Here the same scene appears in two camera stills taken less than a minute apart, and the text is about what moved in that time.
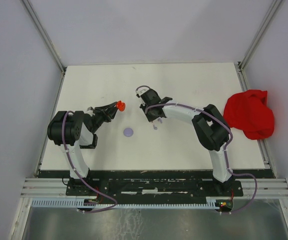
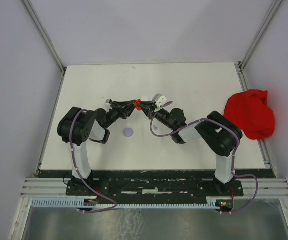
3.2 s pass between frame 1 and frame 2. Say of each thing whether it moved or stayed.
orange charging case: moved
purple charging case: stayed
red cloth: stayed
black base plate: stayed
